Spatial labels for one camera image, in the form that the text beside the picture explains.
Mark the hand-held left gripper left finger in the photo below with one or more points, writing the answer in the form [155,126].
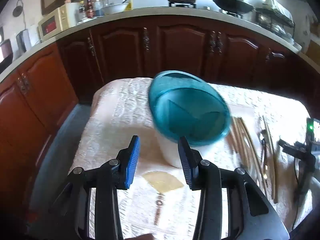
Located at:
[132,162]

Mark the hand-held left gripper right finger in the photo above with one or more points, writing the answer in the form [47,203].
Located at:
[186,162]

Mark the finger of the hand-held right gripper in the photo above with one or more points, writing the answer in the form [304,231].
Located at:
[305,180]
[295,148]

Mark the thick tapered wooden stick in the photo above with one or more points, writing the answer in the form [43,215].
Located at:
[275,180]

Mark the wooden chopstick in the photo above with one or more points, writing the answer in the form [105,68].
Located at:
[250,150]
[267,135]
[244,143]
[255,155]
[238,140]

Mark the white floral utensil holder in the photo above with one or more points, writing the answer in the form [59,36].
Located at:
[190,110]

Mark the metal spoon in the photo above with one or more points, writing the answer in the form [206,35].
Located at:
[263,155]

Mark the quilted cream tablecloth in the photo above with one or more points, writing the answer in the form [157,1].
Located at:
[120,120]

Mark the brown wooden base cabinets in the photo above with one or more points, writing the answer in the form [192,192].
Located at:
[175,50]

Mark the grey countertop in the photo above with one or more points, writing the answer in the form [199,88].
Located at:
[140,12]

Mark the white bowl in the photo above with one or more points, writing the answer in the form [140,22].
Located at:
[113,8]

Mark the gas stove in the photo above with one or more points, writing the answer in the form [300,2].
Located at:
[200,7]

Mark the black wok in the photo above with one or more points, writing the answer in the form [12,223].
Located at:
[231,5]

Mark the clear glass bottle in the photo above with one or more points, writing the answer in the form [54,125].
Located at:
[98,8]

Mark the cream microwave oven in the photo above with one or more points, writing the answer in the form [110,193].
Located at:
[52,23]

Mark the dark red sauce bottle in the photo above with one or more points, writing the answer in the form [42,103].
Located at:
[90,7]

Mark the grey white kettle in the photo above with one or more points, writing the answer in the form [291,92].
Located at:
[23,41]

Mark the yellow capped clear bottle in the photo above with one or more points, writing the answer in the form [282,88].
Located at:
[105,1]

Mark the black round wall hanger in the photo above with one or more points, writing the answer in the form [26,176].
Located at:
[18,10]

